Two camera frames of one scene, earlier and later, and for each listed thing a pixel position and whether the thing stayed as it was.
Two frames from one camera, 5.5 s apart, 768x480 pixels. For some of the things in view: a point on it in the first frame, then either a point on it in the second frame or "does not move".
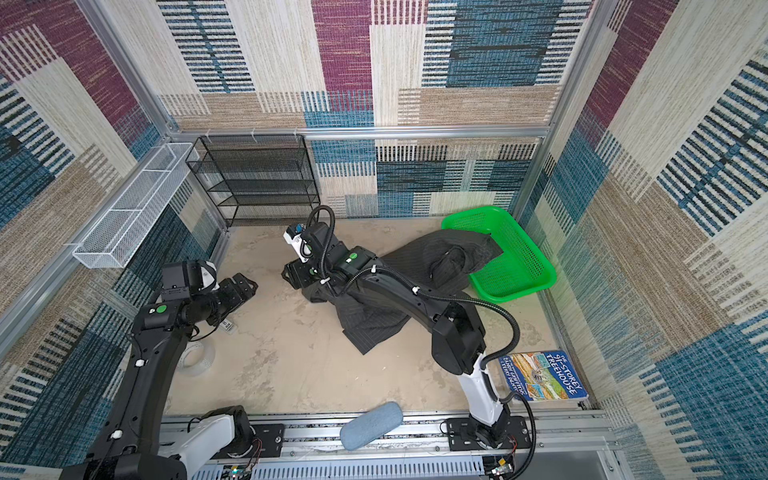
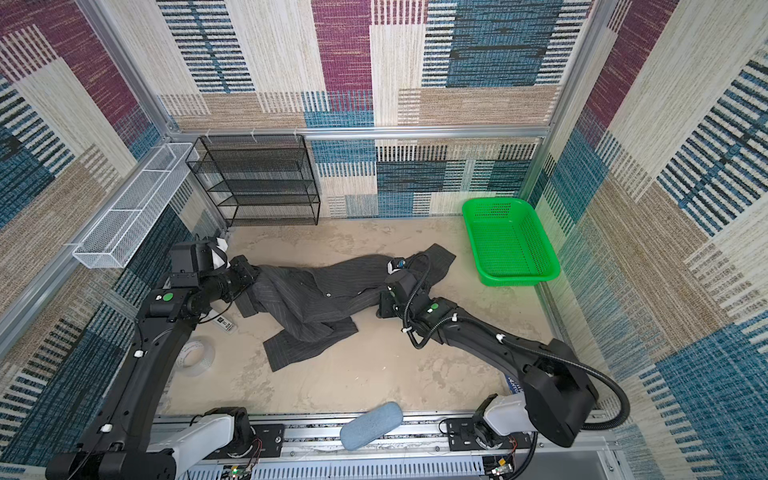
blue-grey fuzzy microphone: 372,426 does not move
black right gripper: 298,275 → 386,311
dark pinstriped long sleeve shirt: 442,264 → 318,302
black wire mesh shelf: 257,180 does not move
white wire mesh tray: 120,232 does not move
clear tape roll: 196,358 does not move
